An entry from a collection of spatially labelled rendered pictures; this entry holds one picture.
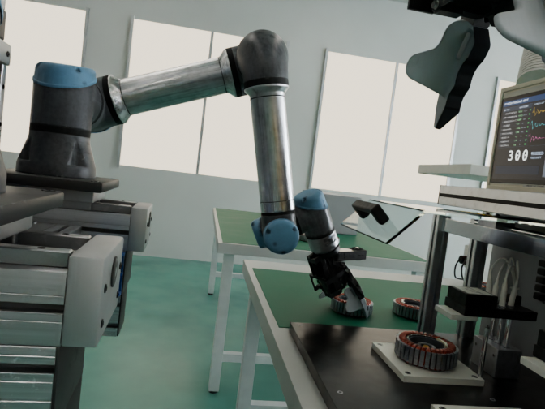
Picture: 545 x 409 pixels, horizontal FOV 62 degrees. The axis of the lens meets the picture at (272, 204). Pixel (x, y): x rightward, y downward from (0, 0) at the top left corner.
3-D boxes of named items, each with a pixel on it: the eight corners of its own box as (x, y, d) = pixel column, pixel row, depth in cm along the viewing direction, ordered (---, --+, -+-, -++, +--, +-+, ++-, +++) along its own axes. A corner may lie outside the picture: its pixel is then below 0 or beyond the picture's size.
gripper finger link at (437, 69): (383, 105, 44) (422, 7, 38) (438, 115, 45) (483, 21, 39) (392, 122, 41) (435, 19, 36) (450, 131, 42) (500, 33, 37)
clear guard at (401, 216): (385, 244, 70) (391, 206, 69) (340, 225, 93) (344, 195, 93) (571, 263, 75) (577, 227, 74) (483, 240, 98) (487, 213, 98)
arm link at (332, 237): (322, 223, 118) (342, 228, 111) (327, 238, 120) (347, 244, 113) (300, 237, 115) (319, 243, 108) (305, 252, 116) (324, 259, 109)
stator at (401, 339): (406, 369, 79) (409, 349, 78) (385, 345, 90) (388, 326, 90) (467, 375, 80) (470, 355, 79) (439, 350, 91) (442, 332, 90)
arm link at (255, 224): (249, 224, 103) (294, 207, 104) (249, 218, 115) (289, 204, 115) (261, 256, 104) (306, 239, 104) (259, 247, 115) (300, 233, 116)
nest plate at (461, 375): (403, 382, 76) (404, 375, 76) (371, 347, 91) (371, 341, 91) (483, 386, 79) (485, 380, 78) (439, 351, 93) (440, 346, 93)
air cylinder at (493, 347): (493, 377, 83) (498, 349, 83) (469, 360, 90) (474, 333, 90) (518, 379, 84) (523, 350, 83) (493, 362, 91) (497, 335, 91)
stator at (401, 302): (431, 313, 130) (433, 301, 130) (435, 325, 119) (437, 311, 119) (391, 306, 132) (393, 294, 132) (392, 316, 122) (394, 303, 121)
